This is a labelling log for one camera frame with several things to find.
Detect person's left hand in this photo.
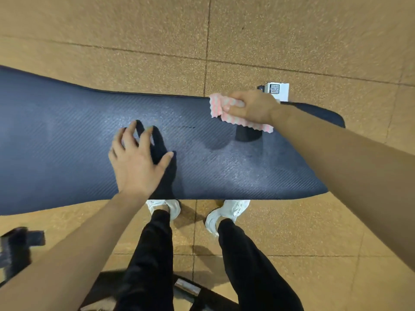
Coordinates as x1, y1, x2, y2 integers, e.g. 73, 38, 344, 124
109, 119, 175, 201

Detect person's right hand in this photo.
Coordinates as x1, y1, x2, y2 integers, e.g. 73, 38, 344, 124
222, 90, 283, 127

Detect pink white striped cloth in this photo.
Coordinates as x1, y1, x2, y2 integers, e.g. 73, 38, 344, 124
209, 93, 275, 134

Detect black bench white frame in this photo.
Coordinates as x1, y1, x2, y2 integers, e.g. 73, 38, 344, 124
0, 64, 346, 217

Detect adjustable black weight bench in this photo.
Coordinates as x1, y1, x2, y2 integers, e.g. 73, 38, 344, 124
0, 227, 240, 311

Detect person's right forearm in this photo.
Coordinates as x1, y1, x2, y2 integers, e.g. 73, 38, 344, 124
271, 103, 415, 273

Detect person's left forearm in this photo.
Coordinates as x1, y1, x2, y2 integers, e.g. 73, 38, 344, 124
0, 190, 148, 311

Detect white left shoe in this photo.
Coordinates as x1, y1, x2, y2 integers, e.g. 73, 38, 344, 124
146, 200, 181, 221

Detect white shoe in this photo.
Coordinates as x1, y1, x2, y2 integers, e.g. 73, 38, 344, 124
204, 200, 251, 238
146, 200, 181, 221

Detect white right shoe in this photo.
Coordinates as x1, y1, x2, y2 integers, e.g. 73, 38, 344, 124
204, 200, 251, 238

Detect black trousers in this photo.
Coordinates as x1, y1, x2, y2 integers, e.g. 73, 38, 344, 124
115, 209, 305, 311

